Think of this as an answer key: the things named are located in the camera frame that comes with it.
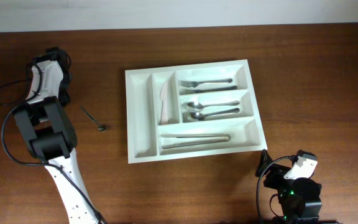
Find small steel teaspoon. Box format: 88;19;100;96
80;106;106;132

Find steel spoon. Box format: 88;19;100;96
187;108;240;121
185;101;240;112

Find steel fork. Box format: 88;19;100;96
180;86;237;95
179;78;233;88

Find steel tongs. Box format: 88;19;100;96
161;134;231;149

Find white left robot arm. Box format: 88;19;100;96
12;47;105;223

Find black cable right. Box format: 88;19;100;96
255;155;298;224

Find white plastic knife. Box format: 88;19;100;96
160;82;168;125

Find white cutlery tray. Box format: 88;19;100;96
125;60;267;164

